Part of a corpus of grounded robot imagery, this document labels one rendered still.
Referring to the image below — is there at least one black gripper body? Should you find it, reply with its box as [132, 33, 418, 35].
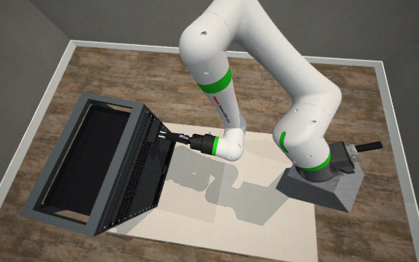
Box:
[182, 134, 204, 151]

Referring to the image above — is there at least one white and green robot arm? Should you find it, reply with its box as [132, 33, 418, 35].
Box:
[179, 0, 383, 183]

